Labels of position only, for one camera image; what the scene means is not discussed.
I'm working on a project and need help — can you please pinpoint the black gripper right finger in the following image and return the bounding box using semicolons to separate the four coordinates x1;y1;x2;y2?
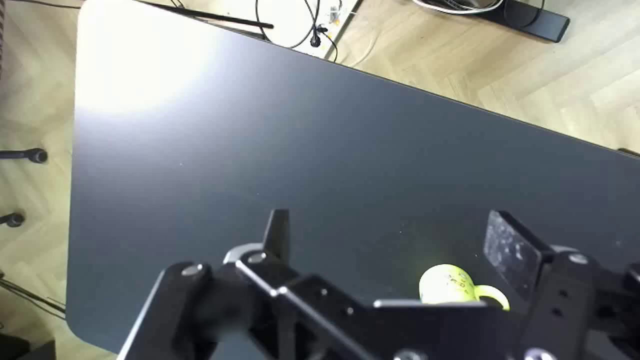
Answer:
481;208;599;360

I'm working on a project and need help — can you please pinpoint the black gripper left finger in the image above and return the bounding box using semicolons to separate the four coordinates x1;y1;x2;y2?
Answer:
221;208;319;299

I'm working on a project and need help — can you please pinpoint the lime green ceramic mug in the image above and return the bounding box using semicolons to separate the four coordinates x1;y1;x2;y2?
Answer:
415;262;512;312

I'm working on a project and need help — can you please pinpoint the thin black rod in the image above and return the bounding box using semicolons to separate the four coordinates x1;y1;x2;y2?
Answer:
139;0;276;32

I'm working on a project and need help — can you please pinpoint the black flat stand base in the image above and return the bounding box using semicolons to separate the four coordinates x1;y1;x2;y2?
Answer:
490;0;572;44

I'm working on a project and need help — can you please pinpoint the black tripod foot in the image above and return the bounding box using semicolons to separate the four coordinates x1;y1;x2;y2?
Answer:
0;210;28;230
0;146;50;165

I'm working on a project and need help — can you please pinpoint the black looped cable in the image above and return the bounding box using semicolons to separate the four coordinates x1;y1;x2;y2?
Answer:
253;0;343;64

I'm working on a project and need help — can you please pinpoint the thin black floor cable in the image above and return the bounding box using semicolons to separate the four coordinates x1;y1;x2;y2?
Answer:
0;273;67;316

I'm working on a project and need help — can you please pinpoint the white cable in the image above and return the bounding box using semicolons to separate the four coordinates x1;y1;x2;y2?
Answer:
412;0;506;17

